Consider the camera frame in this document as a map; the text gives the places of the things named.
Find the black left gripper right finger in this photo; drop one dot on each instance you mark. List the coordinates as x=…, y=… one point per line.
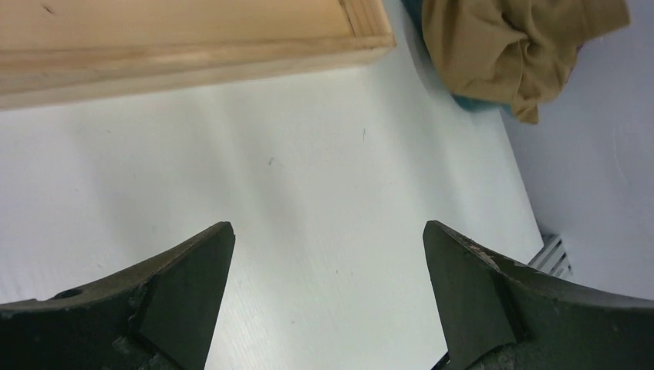
x=497, y=313

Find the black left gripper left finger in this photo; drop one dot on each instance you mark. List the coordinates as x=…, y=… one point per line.
x=158, y=314

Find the tan brown pleated skirt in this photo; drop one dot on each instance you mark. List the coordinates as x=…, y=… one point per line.
x=515, y=53

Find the wooden clothes rack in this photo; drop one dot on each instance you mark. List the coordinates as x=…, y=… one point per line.
x=56, y=52

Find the teal plastic bin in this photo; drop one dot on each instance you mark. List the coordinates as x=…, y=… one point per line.
x=414, y=9

